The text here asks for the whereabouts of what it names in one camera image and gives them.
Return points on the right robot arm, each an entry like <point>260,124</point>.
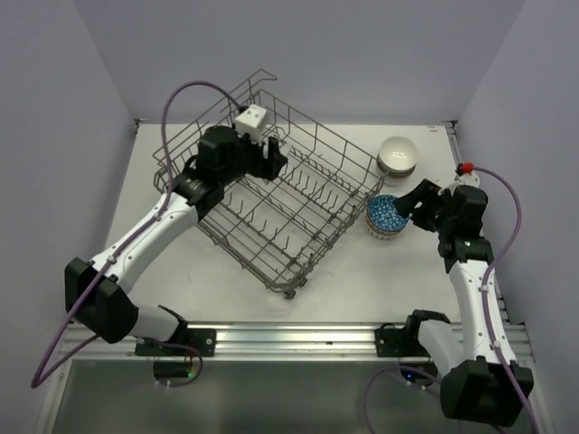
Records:
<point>481,379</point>

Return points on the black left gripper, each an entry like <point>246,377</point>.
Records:
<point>267,168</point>

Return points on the plain white bowl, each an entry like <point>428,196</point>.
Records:
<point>394,182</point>

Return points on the red dotted pattern bowl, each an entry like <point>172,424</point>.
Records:
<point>390,172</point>

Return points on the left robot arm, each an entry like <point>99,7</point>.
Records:
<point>96,291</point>

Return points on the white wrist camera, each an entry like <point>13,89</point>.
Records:
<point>466,175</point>
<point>252,122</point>

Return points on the aluminium mounting rail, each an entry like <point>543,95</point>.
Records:
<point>275,342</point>

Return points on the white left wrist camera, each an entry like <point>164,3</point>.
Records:
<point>252,122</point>

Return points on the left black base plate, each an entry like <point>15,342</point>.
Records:
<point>203,340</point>

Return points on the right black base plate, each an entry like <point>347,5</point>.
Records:
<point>397,342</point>

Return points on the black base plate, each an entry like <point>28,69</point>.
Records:
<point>203,340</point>
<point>397,342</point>

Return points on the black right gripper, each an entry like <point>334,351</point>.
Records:
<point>423,191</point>

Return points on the grey wire dish rack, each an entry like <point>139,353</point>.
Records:
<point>280,230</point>

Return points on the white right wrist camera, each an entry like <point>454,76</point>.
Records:
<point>466,175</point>

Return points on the red lattice bowl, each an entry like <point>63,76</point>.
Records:
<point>384,215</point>

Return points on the blue zigzag bowl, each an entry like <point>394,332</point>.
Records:
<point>371,226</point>

